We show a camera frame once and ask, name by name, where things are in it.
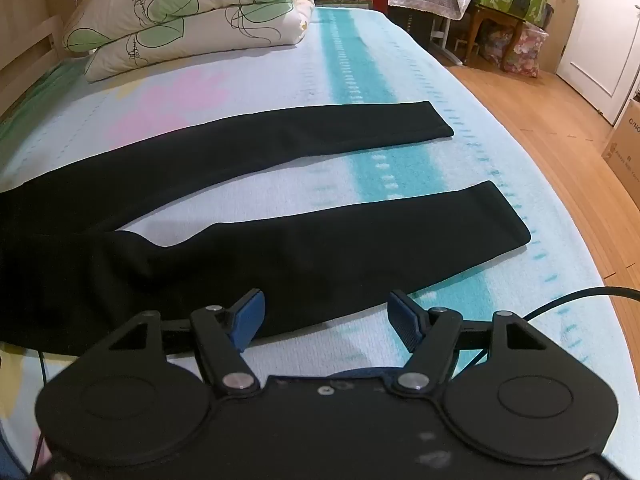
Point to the white door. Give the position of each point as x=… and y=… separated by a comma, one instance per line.
x=605, y=25

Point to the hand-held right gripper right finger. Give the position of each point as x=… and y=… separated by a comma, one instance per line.
x=403, y=317

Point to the flat cardboard sheet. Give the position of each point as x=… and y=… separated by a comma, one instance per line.
x=562, y=25

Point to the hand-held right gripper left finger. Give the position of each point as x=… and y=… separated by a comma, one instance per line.
x=249, y=316

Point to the person's blue clothing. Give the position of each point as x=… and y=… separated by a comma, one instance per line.
x=12, y=460

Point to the floral storage bag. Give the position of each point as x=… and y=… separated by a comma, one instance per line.
x=520, y=50

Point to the wooden bed headboard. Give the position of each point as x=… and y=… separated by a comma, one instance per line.
x=25, y=35

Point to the black pants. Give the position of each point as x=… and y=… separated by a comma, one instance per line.
x=210, y=200

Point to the pastel patterned bed sheet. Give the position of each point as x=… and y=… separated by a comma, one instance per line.
x=380, y=110

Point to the printed cardboard box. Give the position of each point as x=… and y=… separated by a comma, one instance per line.
x=625, y=145

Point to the upper leaf-pattern pillow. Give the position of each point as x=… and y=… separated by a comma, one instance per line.
x=200, y=10

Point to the wooden side table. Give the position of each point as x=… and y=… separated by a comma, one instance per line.
x=495, y=22

